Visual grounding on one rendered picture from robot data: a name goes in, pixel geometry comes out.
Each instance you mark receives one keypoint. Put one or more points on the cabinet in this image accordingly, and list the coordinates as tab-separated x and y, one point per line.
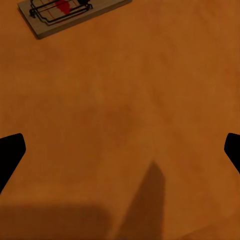
125	118

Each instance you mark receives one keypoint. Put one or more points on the mousetrap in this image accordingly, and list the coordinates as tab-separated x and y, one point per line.
48	17

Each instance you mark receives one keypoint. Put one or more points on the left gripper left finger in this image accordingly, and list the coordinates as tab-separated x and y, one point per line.
12	149

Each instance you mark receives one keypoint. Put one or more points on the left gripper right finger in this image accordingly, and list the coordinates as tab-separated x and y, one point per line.
232	149

